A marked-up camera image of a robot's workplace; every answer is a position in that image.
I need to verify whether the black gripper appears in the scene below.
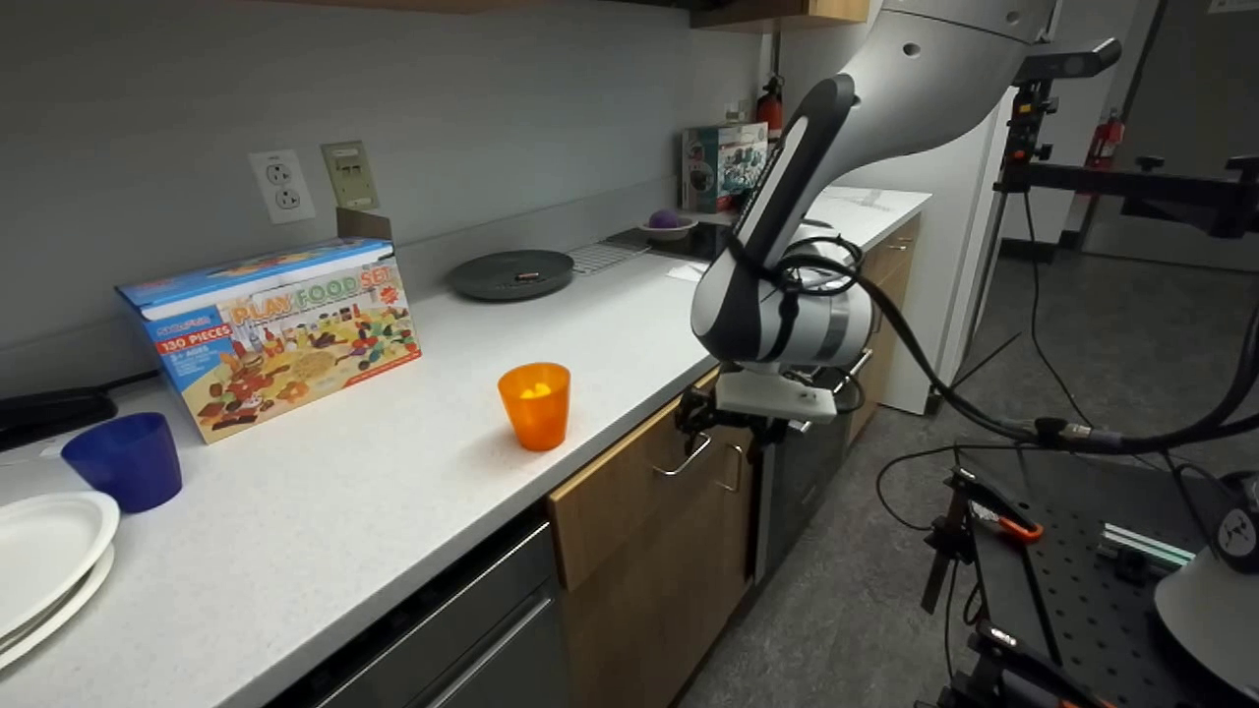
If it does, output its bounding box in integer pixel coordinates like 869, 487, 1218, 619
673, 391, 757, 461

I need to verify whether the silver drawer handle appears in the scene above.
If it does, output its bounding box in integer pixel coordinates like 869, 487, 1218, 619
649, 434, 722, 484

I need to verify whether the wooden kitchen drawer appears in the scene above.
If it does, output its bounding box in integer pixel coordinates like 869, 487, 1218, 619
544, 371, 757, 598

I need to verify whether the black undercounter appliance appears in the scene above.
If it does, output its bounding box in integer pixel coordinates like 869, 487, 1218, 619
752, 411, 856, 582

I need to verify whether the orange plastic cup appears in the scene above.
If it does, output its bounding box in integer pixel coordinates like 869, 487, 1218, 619
494, 358, 575, 455

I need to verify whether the wooden cabinet door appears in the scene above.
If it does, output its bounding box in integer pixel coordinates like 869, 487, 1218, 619
559, 444, 757, 708

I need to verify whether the purple bowl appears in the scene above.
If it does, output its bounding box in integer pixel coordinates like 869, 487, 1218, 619
638, 204, 700, 249

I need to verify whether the wooden end cabinet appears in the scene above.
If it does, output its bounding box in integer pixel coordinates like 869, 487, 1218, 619
841, 217, 925, 450

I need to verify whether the dark round tray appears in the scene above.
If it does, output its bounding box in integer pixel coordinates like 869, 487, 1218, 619
444, 249, 576, 308

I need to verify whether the upright colourful box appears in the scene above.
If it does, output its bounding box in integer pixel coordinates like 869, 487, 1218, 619
673, 117, 773, 221

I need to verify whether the black tripod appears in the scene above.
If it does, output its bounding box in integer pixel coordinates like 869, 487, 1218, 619
911, 463, 1052, 708

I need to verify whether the white fridge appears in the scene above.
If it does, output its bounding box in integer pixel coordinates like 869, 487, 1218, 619
862, 91, 1024, 420

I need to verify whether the dark grey dishwasher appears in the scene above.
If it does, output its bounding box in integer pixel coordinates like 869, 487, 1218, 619
272, 510, 569, 708

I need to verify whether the red fire extinguisher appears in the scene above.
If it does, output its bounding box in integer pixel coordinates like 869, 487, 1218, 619
752, 70, 792, 137
1087, 112, 1134, 179

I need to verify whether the colourful toy food box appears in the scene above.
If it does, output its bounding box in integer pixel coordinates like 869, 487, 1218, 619
115, 235, 427, 450

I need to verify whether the black perforated table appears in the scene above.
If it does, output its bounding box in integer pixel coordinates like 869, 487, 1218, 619
965, 450, 1259, 708

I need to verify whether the green tube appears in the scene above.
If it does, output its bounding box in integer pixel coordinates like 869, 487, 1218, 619
1096, 520, 1203, 575

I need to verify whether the white round base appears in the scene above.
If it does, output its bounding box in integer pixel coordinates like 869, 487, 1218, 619
1147, 548, 1259, 708

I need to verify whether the blue plastic cup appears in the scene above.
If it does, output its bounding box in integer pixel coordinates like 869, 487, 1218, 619
58, 411, 187, 520

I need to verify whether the black flat object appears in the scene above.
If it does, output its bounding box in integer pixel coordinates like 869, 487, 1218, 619
0, 382, 124, 455

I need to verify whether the white plate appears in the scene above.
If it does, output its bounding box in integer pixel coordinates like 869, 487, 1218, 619
0, 548, 120, 676
0, 487, 124, 645

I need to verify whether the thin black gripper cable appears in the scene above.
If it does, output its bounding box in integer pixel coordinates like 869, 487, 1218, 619
719, 223, 872, 366

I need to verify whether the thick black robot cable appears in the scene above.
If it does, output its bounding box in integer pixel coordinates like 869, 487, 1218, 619
782, 240, 1259, 461

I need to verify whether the red handled tool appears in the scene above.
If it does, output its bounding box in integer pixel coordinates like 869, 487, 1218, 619
958, 501, 1051, 552

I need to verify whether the wooden wall cabinet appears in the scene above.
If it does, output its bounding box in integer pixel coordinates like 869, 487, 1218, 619
685, 0, 875, 33

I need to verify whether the beige wall plate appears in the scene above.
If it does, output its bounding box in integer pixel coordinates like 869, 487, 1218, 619
317, 137, 380, 217

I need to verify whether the white wall outlet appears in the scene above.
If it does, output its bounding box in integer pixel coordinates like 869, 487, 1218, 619
246, 147, 322, 230

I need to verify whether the black camera stand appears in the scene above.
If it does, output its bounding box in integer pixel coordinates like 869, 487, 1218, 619
990, 79, 1259, 246

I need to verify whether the black stereo camera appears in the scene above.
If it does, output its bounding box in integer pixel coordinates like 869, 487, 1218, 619
1012, 33, 1130, 91

